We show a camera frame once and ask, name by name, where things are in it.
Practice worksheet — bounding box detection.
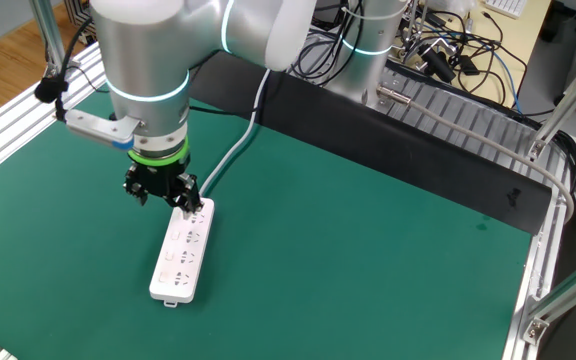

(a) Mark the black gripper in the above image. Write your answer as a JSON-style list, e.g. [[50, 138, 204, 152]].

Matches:
[[122, 160, 205, 215]]

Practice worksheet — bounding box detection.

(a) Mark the white four-socket power strip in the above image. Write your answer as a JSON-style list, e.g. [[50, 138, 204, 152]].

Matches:
[[148, 197, 216, 308]]

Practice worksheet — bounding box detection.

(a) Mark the green table mat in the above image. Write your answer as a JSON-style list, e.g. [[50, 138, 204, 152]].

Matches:
[[0, 89, 534, 360]]

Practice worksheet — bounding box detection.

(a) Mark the striped aluminium cart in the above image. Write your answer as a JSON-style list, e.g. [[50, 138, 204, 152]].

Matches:
[[62, 0, 94, 31]]

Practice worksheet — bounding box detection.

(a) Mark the black rubber mat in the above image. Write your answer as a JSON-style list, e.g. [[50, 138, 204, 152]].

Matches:
[[187, 49, 553, 236]]

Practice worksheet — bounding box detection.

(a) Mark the light wooden desk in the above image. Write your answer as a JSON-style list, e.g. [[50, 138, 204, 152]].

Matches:
[[392, 0, 553, 110]]

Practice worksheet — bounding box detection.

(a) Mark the white keyboard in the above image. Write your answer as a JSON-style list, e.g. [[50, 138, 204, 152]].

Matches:
[[482, 0, 530, 20]]

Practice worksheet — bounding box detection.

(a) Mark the green gripper mount ring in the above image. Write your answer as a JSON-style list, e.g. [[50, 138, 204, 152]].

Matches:
[[126, 137, 192, 169]]

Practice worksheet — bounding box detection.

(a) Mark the white power strip cord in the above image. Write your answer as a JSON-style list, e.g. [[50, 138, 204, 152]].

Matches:
[[197, 68, 273, 199]]

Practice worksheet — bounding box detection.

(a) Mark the silver wrist camera bar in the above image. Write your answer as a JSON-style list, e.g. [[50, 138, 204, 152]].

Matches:
[[64, 108, 143, 152]]

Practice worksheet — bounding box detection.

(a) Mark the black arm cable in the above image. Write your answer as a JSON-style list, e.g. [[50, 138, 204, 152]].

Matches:
[[34, 14, 119, 124]]

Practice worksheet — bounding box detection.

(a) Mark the aluminium frame post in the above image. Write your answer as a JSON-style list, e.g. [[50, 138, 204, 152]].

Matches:
[[520, 247, 576, 347], [526, 35, 576, 162], [28, 0, 82, 86]]

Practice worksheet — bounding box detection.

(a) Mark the black base cable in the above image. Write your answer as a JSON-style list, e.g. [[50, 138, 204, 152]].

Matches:
[[287, 0, 367, 89]]

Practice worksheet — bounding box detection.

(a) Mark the grey cable with metal plug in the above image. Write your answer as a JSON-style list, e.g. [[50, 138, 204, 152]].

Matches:
[[376, 83, 576, 224]]

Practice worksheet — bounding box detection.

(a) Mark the black cable bundle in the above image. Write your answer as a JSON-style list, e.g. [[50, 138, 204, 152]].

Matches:
[[550, 128, 576, 197]]

